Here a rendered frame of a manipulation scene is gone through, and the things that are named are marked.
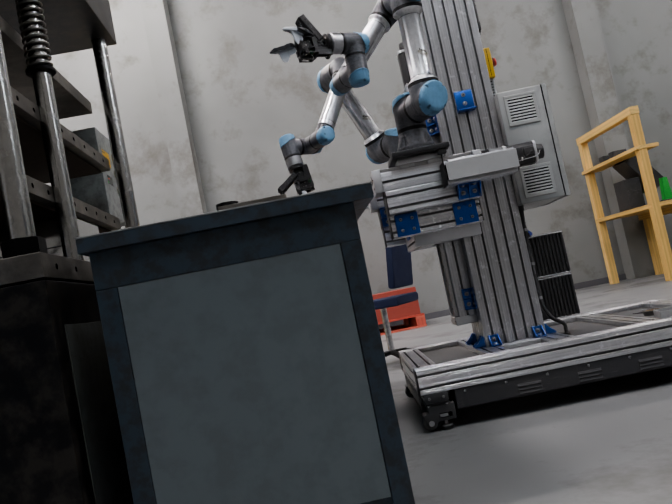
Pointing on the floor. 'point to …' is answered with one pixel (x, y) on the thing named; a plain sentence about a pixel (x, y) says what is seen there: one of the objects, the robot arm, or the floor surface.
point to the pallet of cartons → (410, 313)
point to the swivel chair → (400, 262)
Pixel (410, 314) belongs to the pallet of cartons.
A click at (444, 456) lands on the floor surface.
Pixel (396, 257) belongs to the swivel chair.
